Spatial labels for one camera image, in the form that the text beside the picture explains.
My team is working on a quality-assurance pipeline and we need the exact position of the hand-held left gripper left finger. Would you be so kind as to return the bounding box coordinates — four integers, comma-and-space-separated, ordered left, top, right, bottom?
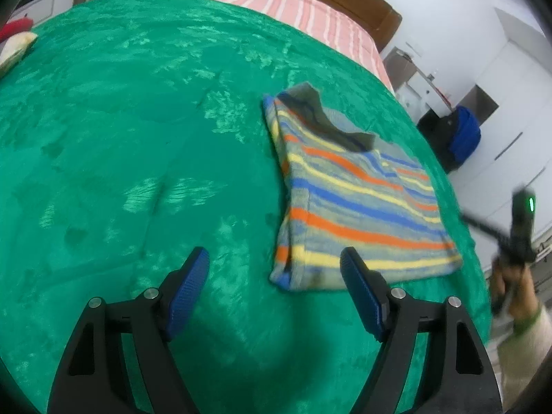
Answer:
47, 247, 211, 414

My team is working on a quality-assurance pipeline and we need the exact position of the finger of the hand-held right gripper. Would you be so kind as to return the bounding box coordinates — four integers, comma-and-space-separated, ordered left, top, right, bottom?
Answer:
459, 211, 513, 247

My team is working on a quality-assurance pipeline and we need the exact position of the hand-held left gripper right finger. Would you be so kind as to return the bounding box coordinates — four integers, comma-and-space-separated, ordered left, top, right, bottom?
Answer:
339, 247, 503, 414

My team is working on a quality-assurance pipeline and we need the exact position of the striped knit sweater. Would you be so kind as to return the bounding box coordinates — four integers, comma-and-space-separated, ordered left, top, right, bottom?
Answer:
262, 82, 463, 292

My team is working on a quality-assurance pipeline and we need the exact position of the person's right forearm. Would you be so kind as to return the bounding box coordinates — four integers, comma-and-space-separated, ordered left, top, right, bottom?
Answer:
496, 304, 552, 414

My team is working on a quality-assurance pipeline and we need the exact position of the person's right hand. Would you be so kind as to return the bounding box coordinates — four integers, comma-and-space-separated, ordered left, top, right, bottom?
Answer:
489, 254, 541, 325

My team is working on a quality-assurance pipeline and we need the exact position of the blue bag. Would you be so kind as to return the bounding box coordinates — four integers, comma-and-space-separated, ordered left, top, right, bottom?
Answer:
447, 106, 482, 163

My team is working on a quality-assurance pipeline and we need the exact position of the black bag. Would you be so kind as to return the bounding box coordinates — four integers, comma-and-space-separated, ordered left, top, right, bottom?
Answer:
416, 110, 460, 174

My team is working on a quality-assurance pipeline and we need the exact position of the white wardrobe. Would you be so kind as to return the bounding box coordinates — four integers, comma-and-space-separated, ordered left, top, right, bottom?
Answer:
448, 6, 552, 244

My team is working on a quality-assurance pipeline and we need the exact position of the green patterned blanket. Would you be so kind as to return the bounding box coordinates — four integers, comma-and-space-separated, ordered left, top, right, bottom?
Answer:
0, 0, 494, 414

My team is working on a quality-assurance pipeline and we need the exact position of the grey nightstand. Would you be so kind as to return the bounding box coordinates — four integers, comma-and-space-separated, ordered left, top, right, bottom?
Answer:
383, 45, 454, 127

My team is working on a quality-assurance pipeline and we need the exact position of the pink striped bed sheet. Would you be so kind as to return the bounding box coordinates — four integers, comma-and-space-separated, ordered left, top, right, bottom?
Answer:
140, 0, 396, 95

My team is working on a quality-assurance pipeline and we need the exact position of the pale yellow pillow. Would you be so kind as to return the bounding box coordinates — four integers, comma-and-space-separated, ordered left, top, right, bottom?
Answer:
0, 31, 38, 75

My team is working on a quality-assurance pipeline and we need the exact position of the red cloth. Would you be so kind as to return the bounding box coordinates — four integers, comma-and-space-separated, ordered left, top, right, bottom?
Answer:
0, 17, 35, 45

